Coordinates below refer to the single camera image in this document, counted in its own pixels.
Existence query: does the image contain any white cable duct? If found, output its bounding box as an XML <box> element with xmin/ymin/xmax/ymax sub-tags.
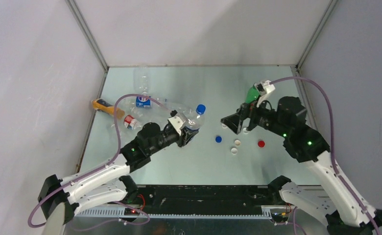
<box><xmin>75</xmin><ymin>207</ymin><xmax>272</xmax><ymax>219</ymax></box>

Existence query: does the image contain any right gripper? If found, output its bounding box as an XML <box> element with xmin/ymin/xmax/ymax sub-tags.
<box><xmin>220</xmin><ymin>94</ymin><xmax>289</xmax><ymax>137</ymax></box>

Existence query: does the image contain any orange bottle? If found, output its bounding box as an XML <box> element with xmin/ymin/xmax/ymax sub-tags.
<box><xmin>91</xmin><ymin>98</ymin><xmax>125</xmax><ymax>119</ymax></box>

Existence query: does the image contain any clear bottle with red ring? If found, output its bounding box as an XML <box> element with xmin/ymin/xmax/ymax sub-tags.
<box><xmin>107</xmin><ymin>115</ymin><xmax>143</xmax><ymax>141</ymax></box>

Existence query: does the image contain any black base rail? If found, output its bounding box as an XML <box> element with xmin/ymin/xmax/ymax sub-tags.
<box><xmin>121</xmin><ymin>180</ymin><xmax>286</xmax><ymax>215</ymax></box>

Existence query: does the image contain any red bottle cap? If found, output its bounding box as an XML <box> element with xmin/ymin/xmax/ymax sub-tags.
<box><xmin>258</xmin><ymin>140</ymin><xmax>265</xmax><ymax>148</ymax></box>

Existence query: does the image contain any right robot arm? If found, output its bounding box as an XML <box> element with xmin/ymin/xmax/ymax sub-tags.
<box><xmin>221</xmin><ymin>96</ymin><xmax>382</xmax><ymax>235</ymax></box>

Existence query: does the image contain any blue bottle cap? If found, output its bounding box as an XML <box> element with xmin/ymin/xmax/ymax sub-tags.
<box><xmin>215</xmin><ymin>136</ymin><xmax>222</xmax><ymax>143</ymax></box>
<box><xmin>196</xmin><ymin>104</ymin><xmax>206</xmax><ymax>115</ymax></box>

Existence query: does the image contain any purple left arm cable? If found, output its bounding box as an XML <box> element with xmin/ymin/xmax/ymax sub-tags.
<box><xmin>27</xmin><ymin>94</ymin><xmax>179</xmax><ymax>228</ymax></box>

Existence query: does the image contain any clear crushed plastic bottle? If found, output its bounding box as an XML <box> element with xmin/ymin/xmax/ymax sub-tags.
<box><xmin>181</xmin><ymin>110</ymin><xmax>205</xmax><ymax>136</ymax></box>

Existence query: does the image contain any clear bottle with blue label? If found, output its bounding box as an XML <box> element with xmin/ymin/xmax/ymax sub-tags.
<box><xmin>121</xmin><ymin>96</ymin><xmax>192</xmax><ymax>117</ymax></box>

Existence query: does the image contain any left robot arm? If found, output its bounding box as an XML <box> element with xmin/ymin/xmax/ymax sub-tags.
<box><xmin>38</xmin><ymin>111</ymin><xmax>204</xmax><ymax>224</ymax></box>

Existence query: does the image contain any green plastic bottle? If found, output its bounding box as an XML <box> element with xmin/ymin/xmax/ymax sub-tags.
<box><xmin>245</xmin><ymin>83</ymin><xmax>260</xmax><ymax>103</ymax></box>

